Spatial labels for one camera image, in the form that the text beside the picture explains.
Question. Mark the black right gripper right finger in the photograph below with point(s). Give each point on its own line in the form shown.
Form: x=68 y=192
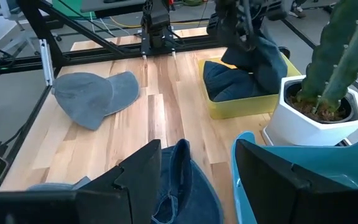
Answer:
x=275 y=199

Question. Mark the white hexagonal plant pot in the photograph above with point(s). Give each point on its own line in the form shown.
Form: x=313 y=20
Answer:
x=291 y=127

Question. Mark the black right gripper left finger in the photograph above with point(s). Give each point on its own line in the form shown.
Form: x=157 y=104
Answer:
x=135 y=193

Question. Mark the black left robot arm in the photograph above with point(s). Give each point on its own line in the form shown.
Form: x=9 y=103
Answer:
x=157 y=18

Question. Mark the silver frame bracket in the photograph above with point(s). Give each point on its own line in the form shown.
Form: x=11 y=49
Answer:
x=47 y=62

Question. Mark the black aluminium rig frame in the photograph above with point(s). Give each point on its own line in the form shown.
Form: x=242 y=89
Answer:
x=82 y=56

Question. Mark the teal plastic bin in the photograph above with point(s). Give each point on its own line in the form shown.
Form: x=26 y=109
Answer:
x=337 y=161

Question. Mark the grey desk panel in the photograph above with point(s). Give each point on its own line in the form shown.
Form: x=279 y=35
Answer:
x=113 y=4

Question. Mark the person's shoe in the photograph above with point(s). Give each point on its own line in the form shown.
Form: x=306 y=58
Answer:
x=297 y=11

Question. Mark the green cactus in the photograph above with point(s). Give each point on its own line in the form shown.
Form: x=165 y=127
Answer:
x=331 y=46

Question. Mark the green board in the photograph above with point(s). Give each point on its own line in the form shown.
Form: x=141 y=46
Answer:
x=73 y=9

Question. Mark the grey baseball cap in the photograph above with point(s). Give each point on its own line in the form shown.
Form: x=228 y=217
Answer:
x=54 y=186
x=85 y=99

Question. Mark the dark blue jeans garment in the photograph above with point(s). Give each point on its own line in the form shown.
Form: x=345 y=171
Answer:
x=194 y=199

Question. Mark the yellow plastic bin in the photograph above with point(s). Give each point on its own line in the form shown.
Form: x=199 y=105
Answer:
x=244 y=109

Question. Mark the grey office chair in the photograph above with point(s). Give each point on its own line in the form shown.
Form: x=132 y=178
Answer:
x=11 y=9

